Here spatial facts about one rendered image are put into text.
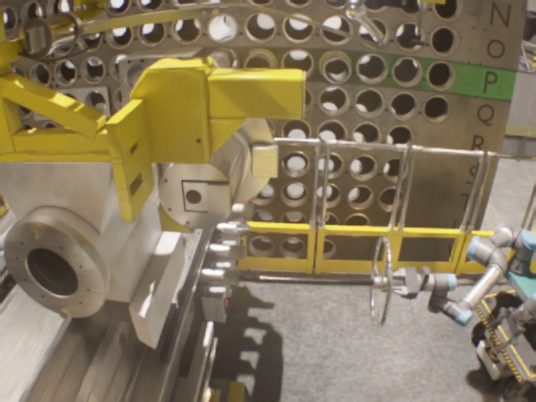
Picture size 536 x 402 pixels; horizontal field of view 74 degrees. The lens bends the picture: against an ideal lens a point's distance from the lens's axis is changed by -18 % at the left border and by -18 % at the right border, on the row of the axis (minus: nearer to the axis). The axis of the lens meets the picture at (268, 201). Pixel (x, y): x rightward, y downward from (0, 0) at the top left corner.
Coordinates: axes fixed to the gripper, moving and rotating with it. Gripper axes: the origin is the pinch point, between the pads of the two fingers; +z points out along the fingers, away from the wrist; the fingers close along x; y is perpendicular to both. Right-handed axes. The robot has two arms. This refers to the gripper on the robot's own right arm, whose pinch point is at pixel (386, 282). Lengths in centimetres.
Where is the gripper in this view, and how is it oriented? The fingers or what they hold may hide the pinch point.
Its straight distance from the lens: 176.6
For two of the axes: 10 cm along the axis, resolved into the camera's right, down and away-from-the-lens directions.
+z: -10.0, -0.4, 0.7
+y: 0.2, 7.0, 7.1
